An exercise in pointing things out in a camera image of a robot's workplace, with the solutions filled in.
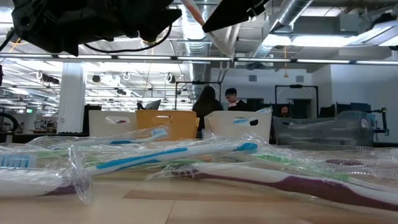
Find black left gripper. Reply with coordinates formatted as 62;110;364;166
11;0;183;57

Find orange toothbrush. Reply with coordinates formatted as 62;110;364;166
181;0;234;60

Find grey translucent plastic bin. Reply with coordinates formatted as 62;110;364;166
273;110;376;147

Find LED light bar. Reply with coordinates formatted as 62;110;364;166
0;53;398;65

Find grey tilted monitor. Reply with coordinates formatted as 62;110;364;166
136;99;162;111

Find black office partition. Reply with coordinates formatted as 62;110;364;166
247;98;277;113

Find orange plastic bin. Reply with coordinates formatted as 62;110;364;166
136;109;200;141

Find white square pillar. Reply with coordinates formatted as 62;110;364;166
57;62;87;134

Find white plastic bin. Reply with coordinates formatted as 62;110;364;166
203;110;273;144
88;110;137;135

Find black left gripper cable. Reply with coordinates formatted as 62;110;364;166
83;24;174;54

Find silver ventilation duct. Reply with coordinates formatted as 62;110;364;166
248;0;313;58
178;12;218;105

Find black rig frame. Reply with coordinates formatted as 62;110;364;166
274;83;320;110

